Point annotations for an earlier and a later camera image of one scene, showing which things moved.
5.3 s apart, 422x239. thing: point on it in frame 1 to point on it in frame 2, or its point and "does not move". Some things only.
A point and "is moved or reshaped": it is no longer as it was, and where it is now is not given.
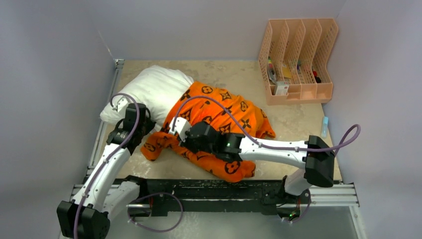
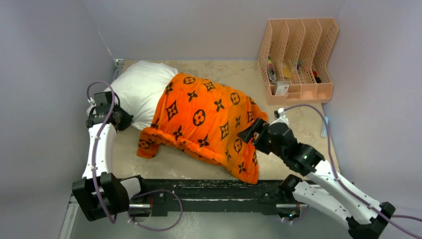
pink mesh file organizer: [294, 60] does not move
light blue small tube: [324, 128] does not move
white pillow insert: [156, 87] is moved or reshaped
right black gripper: [187, 142] to [259, 126]
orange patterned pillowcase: [228, 112] is moved or reshaped
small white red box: [282, 88] does not move
